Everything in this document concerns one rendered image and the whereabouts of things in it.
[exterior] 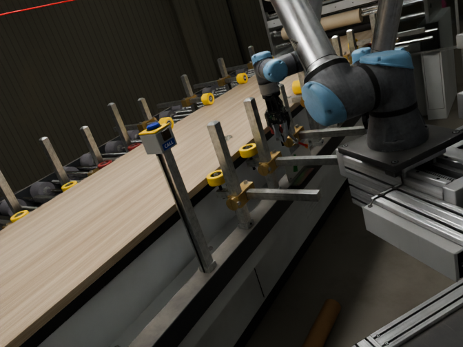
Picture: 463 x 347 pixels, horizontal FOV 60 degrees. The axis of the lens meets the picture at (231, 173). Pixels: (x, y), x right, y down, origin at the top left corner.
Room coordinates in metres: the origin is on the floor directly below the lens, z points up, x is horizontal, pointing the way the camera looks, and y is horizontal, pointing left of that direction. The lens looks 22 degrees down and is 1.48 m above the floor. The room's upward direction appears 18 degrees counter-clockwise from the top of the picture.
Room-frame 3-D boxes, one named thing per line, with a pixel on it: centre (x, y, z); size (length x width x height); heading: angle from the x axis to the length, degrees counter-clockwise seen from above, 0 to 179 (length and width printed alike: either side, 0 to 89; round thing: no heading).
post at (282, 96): (1.75, -0.32, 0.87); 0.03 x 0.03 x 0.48; 50
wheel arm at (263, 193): (1.33, -0.09, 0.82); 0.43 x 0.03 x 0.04; 50
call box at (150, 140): (1.17, 0.18, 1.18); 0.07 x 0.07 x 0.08; 50
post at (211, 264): (1.16, 0.18, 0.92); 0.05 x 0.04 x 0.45; 140
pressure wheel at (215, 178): (1.46, 0.06, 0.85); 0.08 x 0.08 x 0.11
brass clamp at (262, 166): (1.57, -0.17, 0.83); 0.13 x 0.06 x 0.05; 140
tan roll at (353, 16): (3.90, -1.42, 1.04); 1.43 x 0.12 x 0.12; 50
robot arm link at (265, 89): (1.52, -0.24, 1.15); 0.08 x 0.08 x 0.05
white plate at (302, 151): (1.71, -0.32, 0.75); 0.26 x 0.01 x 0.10; 140
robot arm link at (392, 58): (0.95, -0.43, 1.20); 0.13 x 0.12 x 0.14; 97
